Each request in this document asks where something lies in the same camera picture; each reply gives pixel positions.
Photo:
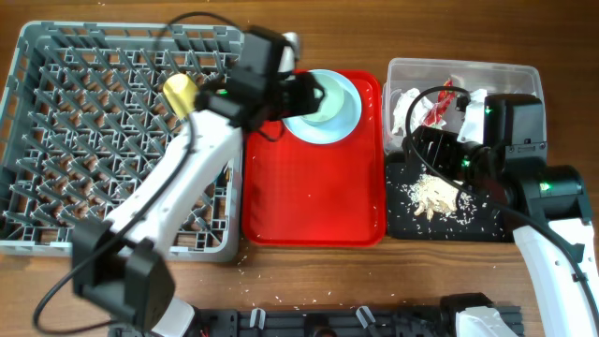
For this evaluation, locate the red snack wrapper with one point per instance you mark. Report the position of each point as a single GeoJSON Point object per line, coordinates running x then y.
{"type": "Point", "coordinates": [434, 117]}

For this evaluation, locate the rice and food scraps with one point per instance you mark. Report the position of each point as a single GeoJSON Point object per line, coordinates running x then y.
{"type": "Point", "coordinates": [429, 196]}

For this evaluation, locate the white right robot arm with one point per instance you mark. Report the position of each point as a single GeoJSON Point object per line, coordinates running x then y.
{"type": "Point", "coordinates": [560, 258]}

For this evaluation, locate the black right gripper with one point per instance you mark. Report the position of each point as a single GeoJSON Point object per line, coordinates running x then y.
{"type": "Point", "coordinates": [443, 145]}

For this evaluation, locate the grey dishwasher rack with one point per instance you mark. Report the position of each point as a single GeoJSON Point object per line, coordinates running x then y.
{"type": "Point", "coordinates": [84, 120]}

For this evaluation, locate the black tray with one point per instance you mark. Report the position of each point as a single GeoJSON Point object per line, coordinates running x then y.
{"type": "Point", "coordinates": [487, 226]}

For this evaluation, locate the red serving tray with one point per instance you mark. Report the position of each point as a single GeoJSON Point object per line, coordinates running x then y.
{"type": "Point", "coordinates": [300, 194]}

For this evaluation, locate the yellow plastic cup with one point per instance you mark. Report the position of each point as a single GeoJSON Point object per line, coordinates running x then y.
{"type": "Point", "coordinates": [180, 91]}

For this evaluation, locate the white napkin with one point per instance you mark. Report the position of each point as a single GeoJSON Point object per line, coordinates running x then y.
{"type": "Point", "coordinates": [420, 111]}

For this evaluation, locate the light blue plate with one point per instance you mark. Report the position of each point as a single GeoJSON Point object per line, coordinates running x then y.
{"type": "Point", "coordinates": [341, 126]}

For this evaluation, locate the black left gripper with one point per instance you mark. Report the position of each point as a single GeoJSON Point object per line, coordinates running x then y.
{"type": "Point", "coordinates": [296, 102]}

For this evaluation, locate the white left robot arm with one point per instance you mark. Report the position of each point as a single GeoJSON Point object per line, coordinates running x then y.
{"type": "Point", "coordinates": [120, 264]}

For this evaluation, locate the clear plastic bin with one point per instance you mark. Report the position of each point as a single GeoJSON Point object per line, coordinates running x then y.
{"type": "Point", "coordinates": [404, 74]}

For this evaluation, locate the green plastic bowl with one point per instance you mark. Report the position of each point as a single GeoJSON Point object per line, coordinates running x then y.
{"type": "Point", "coordinates": [331, 101]}

